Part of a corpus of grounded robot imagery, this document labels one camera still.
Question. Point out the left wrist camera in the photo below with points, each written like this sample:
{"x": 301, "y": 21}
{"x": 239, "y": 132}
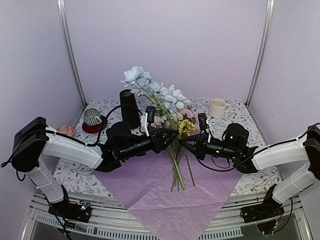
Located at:
{"x": 147, "y": 119}

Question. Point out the right aluminium frame post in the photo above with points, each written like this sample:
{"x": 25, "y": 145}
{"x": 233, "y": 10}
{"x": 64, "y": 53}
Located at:
{"x": 270, "y": 5}

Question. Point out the striped grey teacup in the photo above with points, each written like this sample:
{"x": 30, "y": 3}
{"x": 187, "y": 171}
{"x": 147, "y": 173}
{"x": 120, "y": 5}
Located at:
{"x": 92, "y": 117}

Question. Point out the purple pink wrapping paper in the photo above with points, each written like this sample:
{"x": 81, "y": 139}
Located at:
{"x": 143, "y": 186}

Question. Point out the yellow small flower sprig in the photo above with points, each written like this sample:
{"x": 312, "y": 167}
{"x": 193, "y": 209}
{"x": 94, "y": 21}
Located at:
{"x": 185, "y": 128}

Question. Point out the pink rose flower stem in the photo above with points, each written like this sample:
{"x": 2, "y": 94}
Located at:
{"x": 188, "y": 113}

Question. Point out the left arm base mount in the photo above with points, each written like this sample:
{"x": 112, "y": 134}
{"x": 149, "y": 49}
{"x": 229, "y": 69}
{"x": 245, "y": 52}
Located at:
{"x": 80, "y": 211}

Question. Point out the white rose flower stem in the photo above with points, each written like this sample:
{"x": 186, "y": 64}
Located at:
{"x": 174, "y": 150}

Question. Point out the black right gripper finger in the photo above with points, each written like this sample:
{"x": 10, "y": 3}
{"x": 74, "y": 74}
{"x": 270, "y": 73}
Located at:
{"x": 192, "y": 139}
{"x": 191, "y": 148}

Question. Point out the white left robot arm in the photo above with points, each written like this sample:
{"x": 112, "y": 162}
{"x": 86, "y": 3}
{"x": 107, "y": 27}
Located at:
{"x": 37, "y": 139}

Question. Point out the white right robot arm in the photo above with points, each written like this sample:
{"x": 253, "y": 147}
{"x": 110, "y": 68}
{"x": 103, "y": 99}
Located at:
{"x": 247, "y": 160}

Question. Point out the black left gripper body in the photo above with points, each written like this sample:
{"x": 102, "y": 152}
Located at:
{"x": 132, "y": 151}

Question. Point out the black tapered vase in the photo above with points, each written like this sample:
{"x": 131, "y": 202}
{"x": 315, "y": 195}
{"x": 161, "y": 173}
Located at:
{"x": 129, "y": 108}

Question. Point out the left aluminium frame post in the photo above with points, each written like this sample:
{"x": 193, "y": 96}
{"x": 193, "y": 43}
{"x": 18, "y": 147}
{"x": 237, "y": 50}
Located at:
{"x": 61, "y": 7}

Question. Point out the cream ceramic mug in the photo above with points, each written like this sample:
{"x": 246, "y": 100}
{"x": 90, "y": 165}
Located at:
{"x": 218, "y": 108}

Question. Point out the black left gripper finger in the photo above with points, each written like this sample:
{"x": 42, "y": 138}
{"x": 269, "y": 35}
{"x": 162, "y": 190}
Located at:
{"x": 166, "y": 132}
{"x": 165, "y": 140}

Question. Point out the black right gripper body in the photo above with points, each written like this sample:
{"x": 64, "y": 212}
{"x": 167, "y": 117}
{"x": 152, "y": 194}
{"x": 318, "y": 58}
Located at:
{"x": 203, "y": 146}

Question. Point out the red lacquer saucer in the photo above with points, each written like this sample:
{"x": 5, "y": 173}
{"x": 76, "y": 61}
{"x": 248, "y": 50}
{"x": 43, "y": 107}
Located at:
{"x": 96, "y": 128}

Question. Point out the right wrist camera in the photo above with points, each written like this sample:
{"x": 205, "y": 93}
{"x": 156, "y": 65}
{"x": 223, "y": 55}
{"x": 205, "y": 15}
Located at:
{"x": 203, "y": 123}

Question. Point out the light blue flower stem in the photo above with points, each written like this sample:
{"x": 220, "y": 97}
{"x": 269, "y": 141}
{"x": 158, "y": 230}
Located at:
{"x": 167, "y": 100}

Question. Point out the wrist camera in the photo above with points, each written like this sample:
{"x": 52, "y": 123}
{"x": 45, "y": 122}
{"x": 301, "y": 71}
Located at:
{"x": 203, "y": 123}
{"x": 147, "y": 119}

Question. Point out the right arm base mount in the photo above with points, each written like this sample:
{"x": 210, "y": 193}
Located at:
{"x": 267, "y": 209}

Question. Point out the aluminium frame post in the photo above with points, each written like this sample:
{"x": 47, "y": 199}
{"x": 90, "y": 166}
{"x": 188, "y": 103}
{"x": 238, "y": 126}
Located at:
{"x": 270, "y": 5}
{"x": 61, "y": 7}

